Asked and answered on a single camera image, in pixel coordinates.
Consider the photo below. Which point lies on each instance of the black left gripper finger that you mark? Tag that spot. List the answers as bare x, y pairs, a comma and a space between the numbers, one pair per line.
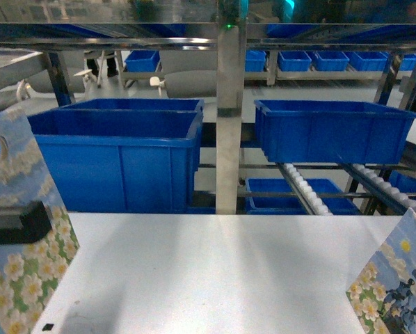
25, 224

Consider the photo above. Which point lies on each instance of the blue crate right shelf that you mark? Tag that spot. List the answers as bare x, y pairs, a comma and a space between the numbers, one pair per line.
341, 132

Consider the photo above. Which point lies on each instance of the large blue crate left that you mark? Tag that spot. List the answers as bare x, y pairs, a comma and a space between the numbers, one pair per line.
123, 155

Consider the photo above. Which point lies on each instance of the flower gift bag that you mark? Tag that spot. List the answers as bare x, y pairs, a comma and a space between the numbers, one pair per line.
383, 296
29, 273

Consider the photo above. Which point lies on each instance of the steel vertical post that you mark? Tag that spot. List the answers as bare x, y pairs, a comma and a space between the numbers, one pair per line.
231, 53

